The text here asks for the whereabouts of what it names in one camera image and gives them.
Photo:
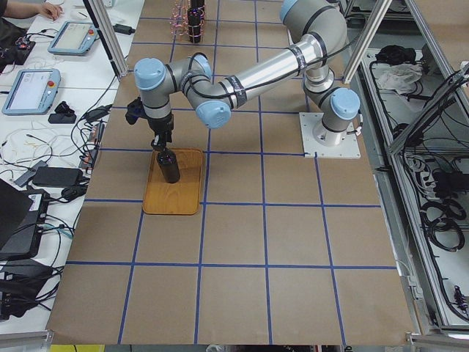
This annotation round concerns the black laptop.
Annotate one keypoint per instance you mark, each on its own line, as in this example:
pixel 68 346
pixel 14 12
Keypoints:
pixel 22 214

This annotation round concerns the teach pendant near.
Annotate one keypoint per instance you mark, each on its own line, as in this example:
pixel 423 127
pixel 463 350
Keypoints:
pixel 32 92

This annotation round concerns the teach pendant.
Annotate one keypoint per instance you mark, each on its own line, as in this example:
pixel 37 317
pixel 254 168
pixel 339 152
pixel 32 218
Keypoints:
pixel 74 38
pixel 32 92

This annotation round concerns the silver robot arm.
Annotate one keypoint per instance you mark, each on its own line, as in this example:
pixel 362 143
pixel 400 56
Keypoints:
pixel 318 31

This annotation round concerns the black power adapter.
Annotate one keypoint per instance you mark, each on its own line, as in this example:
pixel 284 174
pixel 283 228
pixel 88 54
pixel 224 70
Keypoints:
pixel 123 29

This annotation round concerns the teach pendant far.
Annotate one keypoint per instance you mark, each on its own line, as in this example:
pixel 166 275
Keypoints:
pixel 74 38

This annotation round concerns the person hand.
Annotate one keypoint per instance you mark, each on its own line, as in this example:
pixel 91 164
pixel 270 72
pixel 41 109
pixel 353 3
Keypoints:
pixel 49 10

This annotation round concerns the dark wine bottle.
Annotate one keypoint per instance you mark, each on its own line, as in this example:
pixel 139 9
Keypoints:
pixel 195 17
pixel 167 162

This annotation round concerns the copper wire bottle basket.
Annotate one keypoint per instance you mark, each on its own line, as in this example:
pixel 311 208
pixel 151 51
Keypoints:
pixel 179 25

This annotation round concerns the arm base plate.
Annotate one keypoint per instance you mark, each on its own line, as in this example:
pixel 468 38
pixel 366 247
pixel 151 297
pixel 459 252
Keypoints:
pixel 318 142

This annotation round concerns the wooden tray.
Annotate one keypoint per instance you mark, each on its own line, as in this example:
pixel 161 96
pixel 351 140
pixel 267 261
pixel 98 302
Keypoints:
pixel 181 198

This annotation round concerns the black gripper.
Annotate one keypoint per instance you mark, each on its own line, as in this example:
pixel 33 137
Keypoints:
pixel 161 127

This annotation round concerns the aluminium frame post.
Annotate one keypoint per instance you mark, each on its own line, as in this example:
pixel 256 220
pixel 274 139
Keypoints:
pixel 99 16

